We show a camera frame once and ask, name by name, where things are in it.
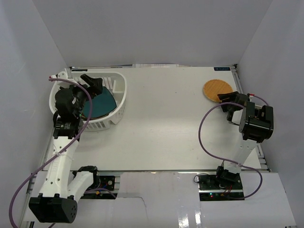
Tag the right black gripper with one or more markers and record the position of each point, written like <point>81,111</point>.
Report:
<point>232,96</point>

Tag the blue label sticker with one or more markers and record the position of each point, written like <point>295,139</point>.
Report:
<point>222,68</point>

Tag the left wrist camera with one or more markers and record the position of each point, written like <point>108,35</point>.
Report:
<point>65,74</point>

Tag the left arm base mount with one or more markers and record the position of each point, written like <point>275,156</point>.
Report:
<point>105,182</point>

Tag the grey deer pattern plate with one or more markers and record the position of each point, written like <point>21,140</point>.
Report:
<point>99,117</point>

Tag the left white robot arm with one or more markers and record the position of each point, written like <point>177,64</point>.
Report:
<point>58,197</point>

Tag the white plastic dish bin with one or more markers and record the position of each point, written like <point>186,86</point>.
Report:
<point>116,83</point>

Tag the dark teal angular plate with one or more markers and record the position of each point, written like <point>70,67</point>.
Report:
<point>103,104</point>

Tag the orange woven round plate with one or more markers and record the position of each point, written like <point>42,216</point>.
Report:
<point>213,87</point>

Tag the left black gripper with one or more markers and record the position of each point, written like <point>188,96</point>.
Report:
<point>83,89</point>

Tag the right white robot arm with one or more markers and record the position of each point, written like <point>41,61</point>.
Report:
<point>255,124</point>

